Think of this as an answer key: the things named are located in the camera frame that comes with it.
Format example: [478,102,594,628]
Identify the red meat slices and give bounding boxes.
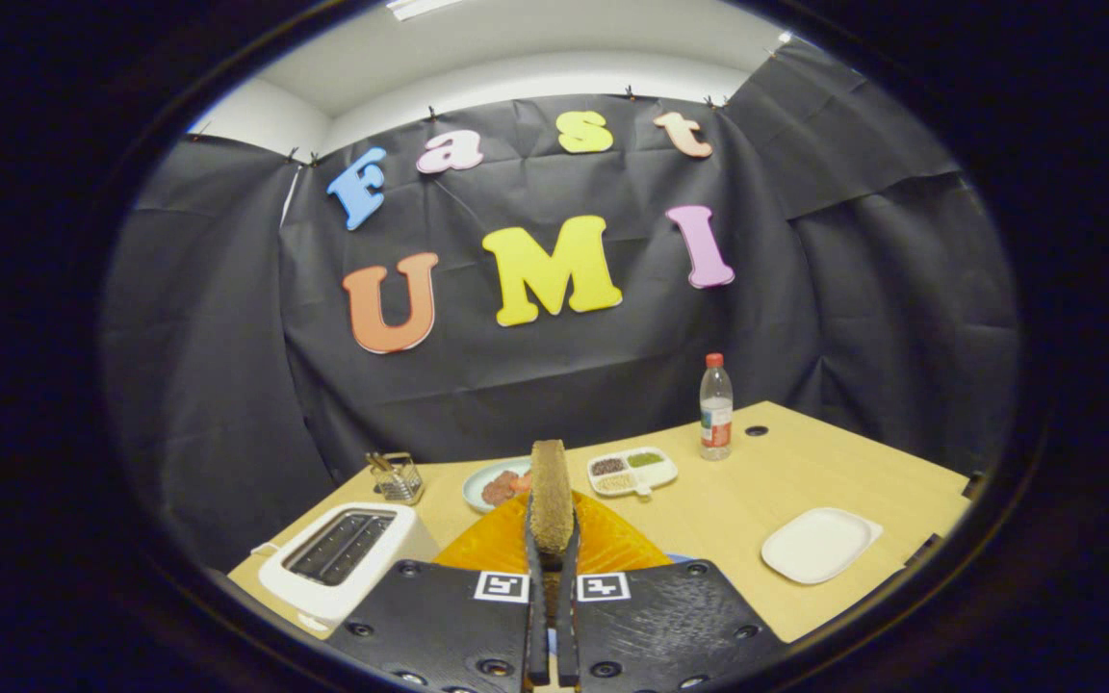
[481,469,533,508]

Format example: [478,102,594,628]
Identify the white divided condiment tray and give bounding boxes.
[586,447,680,501]

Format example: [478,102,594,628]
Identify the ceiling light panel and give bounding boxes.
[386,0,469,20]

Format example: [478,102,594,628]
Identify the wire utensil holder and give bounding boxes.
[372,452,425,506]

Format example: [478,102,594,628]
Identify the light green plate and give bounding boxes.
[462,458,534,514]

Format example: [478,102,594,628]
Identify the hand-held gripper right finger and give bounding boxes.
[557,491,792,693]

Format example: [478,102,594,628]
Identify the white square plate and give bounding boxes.
[761,507,885,586]

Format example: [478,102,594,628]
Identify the brown toast bread slice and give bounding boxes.
[529,440,577,571]

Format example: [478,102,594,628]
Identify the white toaster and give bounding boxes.
[258,501,440,629]

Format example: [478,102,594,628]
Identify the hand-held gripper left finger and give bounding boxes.
[328,493,552,693]

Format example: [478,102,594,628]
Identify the clear plastic water bottle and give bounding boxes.
[699,352,735,462]

